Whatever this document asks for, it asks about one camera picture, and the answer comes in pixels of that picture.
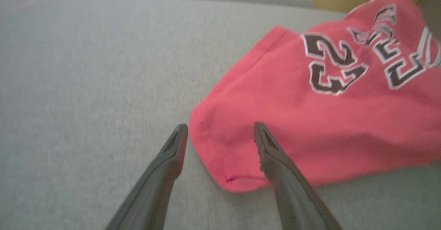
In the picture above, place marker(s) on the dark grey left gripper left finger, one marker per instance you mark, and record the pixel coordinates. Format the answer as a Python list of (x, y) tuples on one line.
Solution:
[(155, 188)]

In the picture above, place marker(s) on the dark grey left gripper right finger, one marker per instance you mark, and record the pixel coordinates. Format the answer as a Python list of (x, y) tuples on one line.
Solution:
[(293, 195)]

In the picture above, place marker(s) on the red sports garment white trim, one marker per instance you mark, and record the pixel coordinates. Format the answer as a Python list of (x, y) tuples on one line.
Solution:
[(293, 119)]

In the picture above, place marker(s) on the taupe sofa cushion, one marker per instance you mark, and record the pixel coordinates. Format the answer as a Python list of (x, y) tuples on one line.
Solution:
[(432, 6)]

